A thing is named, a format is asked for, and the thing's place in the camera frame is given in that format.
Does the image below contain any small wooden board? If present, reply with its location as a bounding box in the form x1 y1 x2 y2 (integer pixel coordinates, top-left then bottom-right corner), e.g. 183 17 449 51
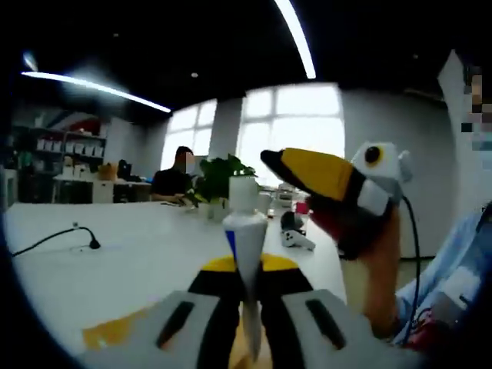
82 303 270 369

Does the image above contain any operator in blue shirt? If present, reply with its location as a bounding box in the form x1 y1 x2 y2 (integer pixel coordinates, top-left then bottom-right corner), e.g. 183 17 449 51
394 207 492 347

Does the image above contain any white game controller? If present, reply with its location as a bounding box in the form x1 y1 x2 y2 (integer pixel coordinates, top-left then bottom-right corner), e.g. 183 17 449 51
280 211 317 251

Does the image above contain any tall white cup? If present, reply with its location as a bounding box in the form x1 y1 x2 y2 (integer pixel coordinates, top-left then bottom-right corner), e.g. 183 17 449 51
256 191 272 218

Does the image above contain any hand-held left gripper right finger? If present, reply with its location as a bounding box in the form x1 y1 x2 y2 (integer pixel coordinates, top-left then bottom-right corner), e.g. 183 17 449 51
260 254 412 369

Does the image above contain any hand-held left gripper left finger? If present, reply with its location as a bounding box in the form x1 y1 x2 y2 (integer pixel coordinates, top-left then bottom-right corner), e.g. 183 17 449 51
86 255 248 369

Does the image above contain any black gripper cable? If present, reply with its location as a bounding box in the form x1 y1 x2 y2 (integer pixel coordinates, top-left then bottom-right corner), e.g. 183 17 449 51
391 194 422 345

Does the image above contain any curved ceiling light strip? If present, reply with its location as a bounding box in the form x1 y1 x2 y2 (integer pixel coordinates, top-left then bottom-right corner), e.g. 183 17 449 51
274 0 318 80

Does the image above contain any storage shelf with white boxes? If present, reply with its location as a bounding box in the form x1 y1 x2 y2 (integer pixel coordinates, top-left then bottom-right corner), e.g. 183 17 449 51
11 125 108 174

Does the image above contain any green potted plant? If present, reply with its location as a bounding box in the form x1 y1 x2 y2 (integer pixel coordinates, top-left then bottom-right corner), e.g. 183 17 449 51
186 153 259 222

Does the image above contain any black cable with plug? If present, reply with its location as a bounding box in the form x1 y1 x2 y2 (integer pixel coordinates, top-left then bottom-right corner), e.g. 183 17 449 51
11 225 101 258

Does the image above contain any white chest device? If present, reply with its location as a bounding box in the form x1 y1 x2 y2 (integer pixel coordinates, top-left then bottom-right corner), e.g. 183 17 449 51
441 264 485 308

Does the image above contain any white office desk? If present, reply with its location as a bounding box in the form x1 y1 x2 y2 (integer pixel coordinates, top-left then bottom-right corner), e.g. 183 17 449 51
53 175 153 204

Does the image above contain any white toothpaste tube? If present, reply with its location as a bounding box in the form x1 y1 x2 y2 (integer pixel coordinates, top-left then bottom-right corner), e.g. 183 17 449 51
221 176 268 364

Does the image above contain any straight ceiling light strip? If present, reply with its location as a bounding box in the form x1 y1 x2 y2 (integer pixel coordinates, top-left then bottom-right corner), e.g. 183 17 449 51
21 71 172 115

